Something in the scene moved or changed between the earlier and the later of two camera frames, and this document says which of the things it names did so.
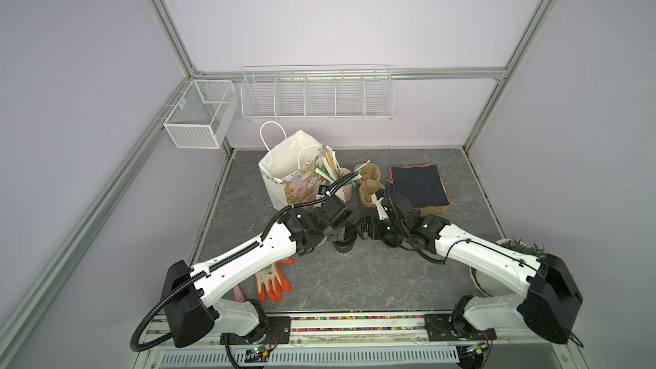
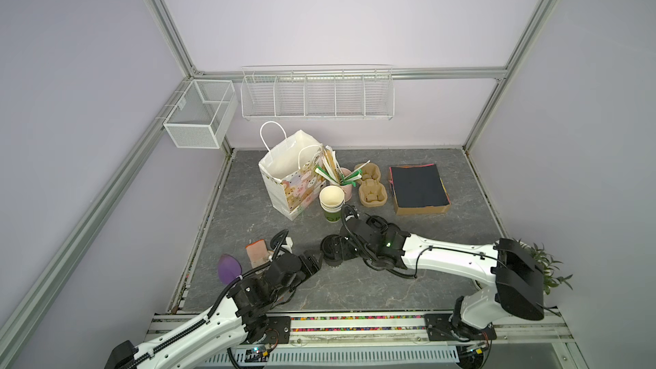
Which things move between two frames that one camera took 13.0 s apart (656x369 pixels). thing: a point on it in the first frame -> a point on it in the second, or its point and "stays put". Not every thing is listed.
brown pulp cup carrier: [369, 184] stays put
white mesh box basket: [202, 114] stays put
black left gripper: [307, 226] -> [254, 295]
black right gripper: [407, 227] -> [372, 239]
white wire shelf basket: [318, 95] stays put
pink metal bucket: [348, 188] stays put
